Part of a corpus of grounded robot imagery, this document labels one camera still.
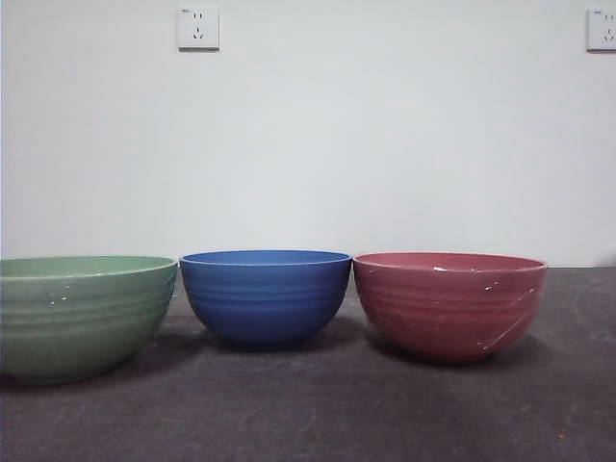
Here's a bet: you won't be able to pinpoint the green ribbed bowl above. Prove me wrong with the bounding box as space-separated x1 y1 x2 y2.
0 255 179 386

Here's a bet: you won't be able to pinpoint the blue ribbed bowl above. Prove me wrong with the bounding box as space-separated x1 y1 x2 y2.
178 248 352 346

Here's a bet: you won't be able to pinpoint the white wall socket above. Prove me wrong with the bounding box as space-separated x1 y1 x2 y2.
585 8 616 53
177 6 220 52

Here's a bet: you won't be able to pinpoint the red ribbed bowl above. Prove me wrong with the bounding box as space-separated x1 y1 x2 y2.
352 251 549 365

